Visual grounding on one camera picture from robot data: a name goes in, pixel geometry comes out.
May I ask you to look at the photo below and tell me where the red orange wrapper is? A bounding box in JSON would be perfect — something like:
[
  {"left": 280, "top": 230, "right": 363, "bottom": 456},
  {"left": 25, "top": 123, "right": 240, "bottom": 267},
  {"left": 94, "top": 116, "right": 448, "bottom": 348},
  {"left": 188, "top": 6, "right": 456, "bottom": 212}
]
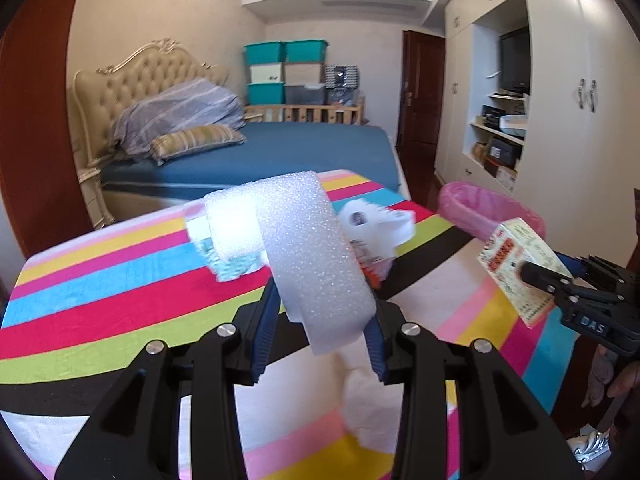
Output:
[{"left": 352, "top": 240, "right": 396, "bottom": 291}]

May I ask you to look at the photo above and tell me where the beige tufted headboard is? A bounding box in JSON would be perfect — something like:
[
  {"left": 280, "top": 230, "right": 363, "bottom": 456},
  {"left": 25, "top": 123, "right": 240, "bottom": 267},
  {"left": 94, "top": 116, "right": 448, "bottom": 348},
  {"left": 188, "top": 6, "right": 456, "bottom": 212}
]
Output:
[{"left": 72, "top": 37, "right": 231, "bottom": 231}]

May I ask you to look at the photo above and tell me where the white foam sheet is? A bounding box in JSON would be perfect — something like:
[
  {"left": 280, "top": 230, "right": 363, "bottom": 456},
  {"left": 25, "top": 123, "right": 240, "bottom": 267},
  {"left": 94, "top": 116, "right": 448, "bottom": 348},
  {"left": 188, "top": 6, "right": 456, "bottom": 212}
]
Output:
[{"left": 204, "top": 171, "right": 379, "bottom": 357}]

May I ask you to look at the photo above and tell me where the silver ornate furniture trim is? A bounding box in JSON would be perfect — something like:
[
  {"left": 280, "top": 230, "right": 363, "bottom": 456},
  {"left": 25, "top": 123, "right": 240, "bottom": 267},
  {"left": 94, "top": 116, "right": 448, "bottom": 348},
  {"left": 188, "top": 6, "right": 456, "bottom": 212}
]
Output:
[{"left": 565, "top": 427, "right": 613, "bottom": 471}]

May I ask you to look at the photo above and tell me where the beige storage box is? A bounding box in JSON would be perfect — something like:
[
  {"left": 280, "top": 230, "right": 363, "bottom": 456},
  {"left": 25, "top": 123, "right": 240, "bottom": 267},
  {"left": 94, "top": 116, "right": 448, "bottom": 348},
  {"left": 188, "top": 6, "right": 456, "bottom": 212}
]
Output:
[{"left": 284, "top": 62, "right": 325, "bottom": 85}]

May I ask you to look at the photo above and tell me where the ceiling slot vent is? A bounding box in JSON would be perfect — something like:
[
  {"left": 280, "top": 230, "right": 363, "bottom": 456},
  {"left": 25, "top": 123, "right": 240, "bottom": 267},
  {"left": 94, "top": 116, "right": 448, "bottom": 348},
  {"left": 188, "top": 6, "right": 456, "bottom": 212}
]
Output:
[{"left": 322, "top": 0, "right": 416, "bottom": 8}]

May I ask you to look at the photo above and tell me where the dark wooden door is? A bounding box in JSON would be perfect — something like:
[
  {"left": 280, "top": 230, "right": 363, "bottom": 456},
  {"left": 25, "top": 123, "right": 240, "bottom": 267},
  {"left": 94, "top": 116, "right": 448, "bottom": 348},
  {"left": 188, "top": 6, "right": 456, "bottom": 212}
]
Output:
[{"left": 396, "top": 30, "right": 446, "bottom": 171}]

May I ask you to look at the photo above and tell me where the blue bed mattress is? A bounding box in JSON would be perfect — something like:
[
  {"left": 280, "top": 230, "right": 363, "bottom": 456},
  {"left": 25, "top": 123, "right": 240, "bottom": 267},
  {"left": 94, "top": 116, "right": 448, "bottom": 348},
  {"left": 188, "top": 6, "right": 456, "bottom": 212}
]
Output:
[{"left": 100, "top": 124, "right": 406, "bottom": 211}]

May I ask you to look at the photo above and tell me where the white printer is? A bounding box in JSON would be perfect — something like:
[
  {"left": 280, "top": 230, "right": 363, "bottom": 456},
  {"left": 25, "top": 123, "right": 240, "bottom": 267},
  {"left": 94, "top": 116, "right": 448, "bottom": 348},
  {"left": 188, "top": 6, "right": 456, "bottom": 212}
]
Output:
[{"left": 499, "top": 115, "right": 530, "bottom": 136}]

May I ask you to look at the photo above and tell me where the grey blue folded quilt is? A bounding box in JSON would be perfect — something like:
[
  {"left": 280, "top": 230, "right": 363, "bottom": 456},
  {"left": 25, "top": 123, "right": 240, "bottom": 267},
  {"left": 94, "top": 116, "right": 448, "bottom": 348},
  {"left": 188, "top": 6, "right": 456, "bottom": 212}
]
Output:
[{"left": 111, "top": 79, "right": 247, "bottom": 156}]

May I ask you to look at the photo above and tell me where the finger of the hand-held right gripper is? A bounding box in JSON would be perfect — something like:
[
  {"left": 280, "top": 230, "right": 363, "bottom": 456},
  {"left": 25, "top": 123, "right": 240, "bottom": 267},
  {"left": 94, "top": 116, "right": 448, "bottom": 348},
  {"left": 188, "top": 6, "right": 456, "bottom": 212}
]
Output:
[
  {"left": 552, "top": 252, "right": 628, "bottom": 288},
  {"left": 520, "top": 261, "right": 626, "bottom": 311}
]

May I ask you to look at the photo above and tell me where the brown wooden door frame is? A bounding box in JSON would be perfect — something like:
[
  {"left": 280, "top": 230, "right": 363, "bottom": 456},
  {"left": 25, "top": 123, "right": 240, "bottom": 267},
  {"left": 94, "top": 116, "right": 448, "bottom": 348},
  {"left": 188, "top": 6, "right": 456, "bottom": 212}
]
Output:
[{"left": 0, "top": 0, "right": 91, "bottom": 271}]

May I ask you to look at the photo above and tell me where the black television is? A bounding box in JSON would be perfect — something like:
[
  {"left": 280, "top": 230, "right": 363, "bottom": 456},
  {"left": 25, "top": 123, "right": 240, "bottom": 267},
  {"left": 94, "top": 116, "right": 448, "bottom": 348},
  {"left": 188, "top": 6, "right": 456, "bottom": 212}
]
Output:
[{"left": 498, "top": 26, "right": 532, "bottom": 95}]

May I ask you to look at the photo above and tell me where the cardboard box with label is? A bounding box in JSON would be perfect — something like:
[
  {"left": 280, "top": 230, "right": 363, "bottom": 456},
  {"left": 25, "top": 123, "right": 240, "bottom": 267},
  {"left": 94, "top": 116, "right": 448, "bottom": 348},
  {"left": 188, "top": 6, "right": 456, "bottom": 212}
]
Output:
[{"left": 497, "top": 162, "right": 518, "bottom": 193}]

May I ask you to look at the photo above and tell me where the person's right hand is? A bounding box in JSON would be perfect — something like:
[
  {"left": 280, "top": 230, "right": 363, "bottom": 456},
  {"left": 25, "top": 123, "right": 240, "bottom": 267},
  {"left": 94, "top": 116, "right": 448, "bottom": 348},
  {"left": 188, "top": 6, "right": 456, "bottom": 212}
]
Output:
[{"left": 580, "top": 345, "right": 640, "bottom": 411}]

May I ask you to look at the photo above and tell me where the bin with pink plastic liner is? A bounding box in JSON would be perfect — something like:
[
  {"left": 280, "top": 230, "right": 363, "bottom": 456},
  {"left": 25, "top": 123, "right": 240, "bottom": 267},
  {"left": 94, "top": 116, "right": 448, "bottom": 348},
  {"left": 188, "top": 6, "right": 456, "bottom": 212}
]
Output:
[{"left": 437, "top": 181, "right": 548, "bottom": 246}]

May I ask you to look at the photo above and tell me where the black safe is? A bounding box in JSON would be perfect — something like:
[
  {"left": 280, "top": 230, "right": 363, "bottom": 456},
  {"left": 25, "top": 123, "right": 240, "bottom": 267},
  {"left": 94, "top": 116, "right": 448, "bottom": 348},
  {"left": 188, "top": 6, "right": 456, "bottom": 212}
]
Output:
[{"left": 487, "top": 137, "right": 518, "bottom": 168}]

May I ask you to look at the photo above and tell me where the cream storage box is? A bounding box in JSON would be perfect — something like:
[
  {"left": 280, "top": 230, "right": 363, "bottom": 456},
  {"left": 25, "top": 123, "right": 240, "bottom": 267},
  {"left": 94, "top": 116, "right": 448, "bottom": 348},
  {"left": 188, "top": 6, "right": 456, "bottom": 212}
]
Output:
[{"left": 249, "top": 63, "right": 286, "bottom": 85}]

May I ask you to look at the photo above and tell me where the striped pillow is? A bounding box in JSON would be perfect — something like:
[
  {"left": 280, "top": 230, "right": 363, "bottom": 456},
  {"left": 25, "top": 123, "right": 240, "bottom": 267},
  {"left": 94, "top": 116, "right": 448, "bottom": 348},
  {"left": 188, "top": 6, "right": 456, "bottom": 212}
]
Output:
[{"left": 150, "top": 126, "right": 247, "bottom": 163}]

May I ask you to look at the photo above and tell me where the wooden crib rail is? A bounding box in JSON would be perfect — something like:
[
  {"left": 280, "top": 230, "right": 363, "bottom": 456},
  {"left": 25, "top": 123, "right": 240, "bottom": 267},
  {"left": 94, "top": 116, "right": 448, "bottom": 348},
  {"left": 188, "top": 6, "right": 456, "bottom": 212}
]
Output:
[{"left": 243, "top": 102, "right": 368, "bottom": 126}]

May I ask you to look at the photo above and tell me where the white built-in wardrobe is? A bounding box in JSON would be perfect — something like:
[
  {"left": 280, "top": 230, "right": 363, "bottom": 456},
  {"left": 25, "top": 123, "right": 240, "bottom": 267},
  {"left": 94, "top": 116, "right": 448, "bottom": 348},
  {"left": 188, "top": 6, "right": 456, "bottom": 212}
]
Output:
[{"left": 434, "top": 0, "right": 640, "bottom": 281}]

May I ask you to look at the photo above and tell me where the dark fabric bag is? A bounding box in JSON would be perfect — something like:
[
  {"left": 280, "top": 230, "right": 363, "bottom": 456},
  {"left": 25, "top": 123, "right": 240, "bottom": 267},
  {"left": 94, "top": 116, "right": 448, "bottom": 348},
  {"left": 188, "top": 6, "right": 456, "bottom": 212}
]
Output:
[{"left": 325, "top": 88, "right": 361, "bottom": 107}]

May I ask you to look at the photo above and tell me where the clear grey storage box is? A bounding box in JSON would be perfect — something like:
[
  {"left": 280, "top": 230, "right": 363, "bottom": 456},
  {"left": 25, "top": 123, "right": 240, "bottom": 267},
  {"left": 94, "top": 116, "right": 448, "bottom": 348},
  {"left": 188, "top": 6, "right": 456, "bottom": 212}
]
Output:
[{"left": 285, "top": 84, "right": 326, "bottom": 106}]

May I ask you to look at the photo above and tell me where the white light blue packet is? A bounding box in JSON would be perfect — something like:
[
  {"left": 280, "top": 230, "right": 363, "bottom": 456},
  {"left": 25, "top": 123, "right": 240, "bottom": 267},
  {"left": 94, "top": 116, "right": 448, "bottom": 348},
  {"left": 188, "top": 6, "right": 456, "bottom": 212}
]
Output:
[{"left": 186, "top": 205, "right": 271, "bottom": 283}]

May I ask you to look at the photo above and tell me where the checkered fabric bag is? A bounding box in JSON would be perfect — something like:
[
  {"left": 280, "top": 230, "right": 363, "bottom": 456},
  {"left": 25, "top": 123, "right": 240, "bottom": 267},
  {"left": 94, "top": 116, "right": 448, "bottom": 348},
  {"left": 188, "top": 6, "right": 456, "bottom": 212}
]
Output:
[{"left": 324, "top": 64, "right": 360, "bottom": 90}]

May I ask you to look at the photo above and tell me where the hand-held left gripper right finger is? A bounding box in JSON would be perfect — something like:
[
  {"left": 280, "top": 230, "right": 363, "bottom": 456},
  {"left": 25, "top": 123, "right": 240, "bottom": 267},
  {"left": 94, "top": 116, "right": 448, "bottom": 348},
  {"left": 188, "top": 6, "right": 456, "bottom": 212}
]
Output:
[{"left": 362, "top": 302, "right": 583, "bottom": 480}]

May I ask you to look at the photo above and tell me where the beige printed cardboard box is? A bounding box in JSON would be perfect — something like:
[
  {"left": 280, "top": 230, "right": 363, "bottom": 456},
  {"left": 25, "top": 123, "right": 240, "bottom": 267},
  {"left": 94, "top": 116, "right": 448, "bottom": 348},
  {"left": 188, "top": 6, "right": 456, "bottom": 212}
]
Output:
[{"left": 476, "top": 217, "right": 573, "bottom": 331}]

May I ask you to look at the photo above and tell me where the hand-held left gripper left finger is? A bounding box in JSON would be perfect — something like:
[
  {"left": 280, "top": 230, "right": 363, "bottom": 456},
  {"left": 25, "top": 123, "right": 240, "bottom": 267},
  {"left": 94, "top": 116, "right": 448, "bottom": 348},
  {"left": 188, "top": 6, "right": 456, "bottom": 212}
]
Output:
[{"left": 55, "top": 280, "right": 281, "bottom": 480}]

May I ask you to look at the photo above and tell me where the teal storage box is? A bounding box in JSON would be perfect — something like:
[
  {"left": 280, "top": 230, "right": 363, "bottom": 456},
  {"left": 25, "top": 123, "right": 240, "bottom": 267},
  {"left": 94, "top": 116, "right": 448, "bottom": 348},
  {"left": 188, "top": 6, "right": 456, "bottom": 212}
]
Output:
[
  {"left": 244, "top": 42, "right": 287, "bottom": 66},
  {"left": 247, "top": 82, "right": 287, "bottom": 106},
  {"left": 285, "top": 39, "right": 329, "bottom": 63}
]

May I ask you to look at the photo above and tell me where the rainbow striped tablecloth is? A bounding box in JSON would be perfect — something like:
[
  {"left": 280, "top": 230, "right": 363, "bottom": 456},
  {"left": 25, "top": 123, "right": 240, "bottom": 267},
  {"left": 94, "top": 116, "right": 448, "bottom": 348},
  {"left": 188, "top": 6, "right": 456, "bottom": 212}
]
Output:
[{"left": 0, "top": 169, "right": 581, "bottom": 480}]

